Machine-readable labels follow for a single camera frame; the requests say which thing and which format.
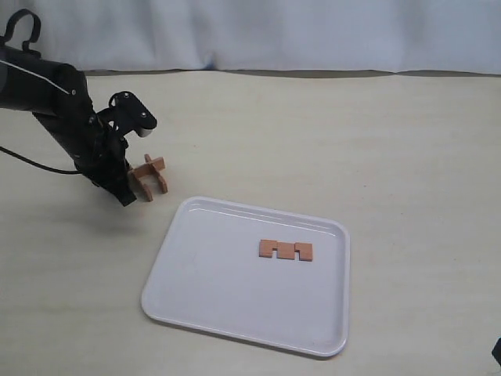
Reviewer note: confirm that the white backdrop cloth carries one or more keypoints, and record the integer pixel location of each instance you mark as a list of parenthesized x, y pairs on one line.
[(392, 36)]

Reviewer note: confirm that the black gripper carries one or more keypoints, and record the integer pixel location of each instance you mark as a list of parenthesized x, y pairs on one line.
[(103, 161)]

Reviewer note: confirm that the notched wooden puzzle piece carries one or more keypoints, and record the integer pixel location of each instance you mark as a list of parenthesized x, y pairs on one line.
[(156, 166), (284, 250), (139, 176)]

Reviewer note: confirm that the white plastic tray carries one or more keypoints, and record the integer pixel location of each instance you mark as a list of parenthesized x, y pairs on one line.
[(209, 277)]

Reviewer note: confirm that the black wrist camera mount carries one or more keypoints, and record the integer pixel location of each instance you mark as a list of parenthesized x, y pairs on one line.
[(126, 113)]

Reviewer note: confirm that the black object at edge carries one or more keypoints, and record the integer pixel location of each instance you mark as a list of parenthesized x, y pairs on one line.
[(496, 351)]

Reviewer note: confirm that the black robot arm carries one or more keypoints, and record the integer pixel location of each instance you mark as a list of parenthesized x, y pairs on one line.
[(57, 96)]

